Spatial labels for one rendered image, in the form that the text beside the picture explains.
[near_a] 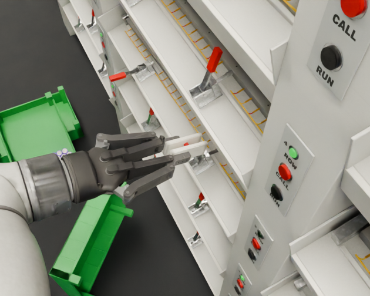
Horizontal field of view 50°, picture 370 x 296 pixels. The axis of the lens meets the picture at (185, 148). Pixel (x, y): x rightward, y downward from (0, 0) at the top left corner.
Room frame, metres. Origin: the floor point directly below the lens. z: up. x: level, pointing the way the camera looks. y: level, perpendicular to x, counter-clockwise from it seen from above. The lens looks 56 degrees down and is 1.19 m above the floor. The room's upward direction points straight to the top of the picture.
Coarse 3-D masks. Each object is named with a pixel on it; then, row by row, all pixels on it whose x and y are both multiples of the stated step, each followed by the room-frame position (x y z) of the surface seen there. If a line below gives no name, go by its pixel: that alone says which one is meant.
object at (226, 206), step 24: (120, 24) 0.80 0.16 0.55; (120, 48) 0.73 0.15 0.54; (144, 48) 0.71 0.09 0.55; (144, 96) 0.58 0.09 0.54; (168, 96) 0.57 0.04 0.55; (168, 120) 0.51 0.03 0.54; (192, 120) 0.50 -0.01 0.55; (216, 168) 0.39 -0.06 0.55; (216, 192) 0.34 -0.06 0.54; (216, 216) 0.30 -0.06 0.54; (240, 216) 0.29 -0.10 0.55
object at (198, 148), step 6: (192, 144) 0.38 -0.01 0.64; (198, 144) 0.38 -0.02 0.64; (204, 144) 0.39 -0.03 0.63; (174, 150) 0.36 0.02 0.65; (180, 150) 0.37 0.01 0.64; (186, 150) 0.37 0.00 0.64; (192, 150) 0.38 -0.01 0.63; (198, 150) 0.38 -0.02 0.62; (204, 150) 0.39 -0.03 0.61; (192, 156) 0.38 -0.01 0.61
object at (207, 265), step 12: (120, 120) 0.78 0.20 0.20; (132, 120) 0.80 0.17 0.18; (132, 132) 0.77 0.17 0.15; (168, 180) 0.58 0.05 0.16; (168, 192) 0.55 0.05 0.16; (168, 204) 0.51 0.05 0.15; (180, 204) 0.51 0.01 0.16; (180, 216) 0.47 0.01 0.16; (180, 228) 0.44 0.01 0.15; (192, 228) 0.43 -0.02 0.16; (192, 240) 0.40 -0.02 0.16; (192, 252) 0.37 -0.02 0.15; (204, 252) 0.37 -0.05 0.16; (204, 264) 0.34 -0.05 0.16; (204, 276) 0.31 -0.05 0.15; (216, 276) 0.31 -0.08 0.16; (216, 288) 0.28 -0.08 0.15
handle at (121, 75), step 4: (140, 68) 0.63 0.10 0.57; (124, 72) 0.62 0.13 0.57; (128, 72) 0.62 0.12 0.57; (132, 72) 0.62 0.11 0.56; (136, 72) 0.62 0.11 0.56; (112, 76) 0.61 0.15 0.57; (116, 76) 0.61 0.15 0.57; (120, 76) 0.61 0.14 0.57; (124, 76) 0.61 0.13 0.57; (112, 80) 0.60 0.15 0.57
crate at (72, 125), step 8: (56, 96) 1.02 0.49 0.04; (64, 96) 1.02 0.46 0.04; (56, 104) 1.01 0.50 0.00; (64, 104) 1.01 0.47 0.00; (64, 112) 0.97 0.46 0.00; (72, 112) 0.95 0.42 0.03; (64, 120) 0.93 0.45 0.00; (72, 120) 0.93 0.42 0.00; (72, 128) 0.90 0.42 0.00; (80, 128) 0.86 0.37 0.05; (72, 136) 0.84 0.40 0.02; (80, 136) 0.86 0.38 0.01; (0, 144) 0.82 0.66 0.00; (0, 152) 0.79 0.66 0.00; (0, 160) 0.73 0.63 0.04; (8, 160) 0.74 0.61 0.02
